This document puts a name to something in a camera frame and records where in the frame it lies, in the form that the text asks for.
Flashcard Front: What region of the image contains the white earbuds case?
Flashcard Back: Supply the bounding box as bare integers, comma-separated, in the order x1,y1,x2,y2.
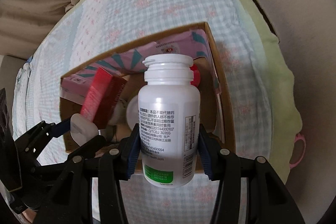
70,114,98,146

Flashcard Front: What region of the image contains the red rectangular box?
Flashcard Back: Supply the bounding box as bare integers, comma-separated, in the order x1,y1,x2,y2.
80,68,127,130

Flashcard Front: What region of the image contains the white pill bottle green label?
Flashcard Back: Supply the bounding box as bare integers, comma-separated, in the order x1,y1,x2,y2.
138,53,201,188

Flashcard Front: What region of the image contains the red jar silver lid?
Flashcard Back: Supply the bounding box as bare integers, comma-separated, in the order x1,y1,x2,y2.
190,64,201,87

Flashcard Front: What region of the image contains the person left hand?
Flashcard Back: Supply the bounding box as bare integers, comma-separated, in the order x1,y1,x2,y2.
19,209,37,223

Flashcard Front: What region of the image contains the white round jar small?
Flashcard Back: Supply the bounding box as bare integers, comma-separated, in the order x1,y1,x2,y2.
126,95,139,130

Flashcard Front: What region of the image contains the open cardboard box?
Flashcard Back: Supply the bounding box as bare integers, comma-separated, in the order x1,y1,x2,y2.
59,21,236,175

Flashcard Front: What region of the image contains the pink ring loop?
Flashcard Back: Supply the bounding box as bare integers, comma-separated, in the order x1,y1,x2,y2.
288,134,307,168

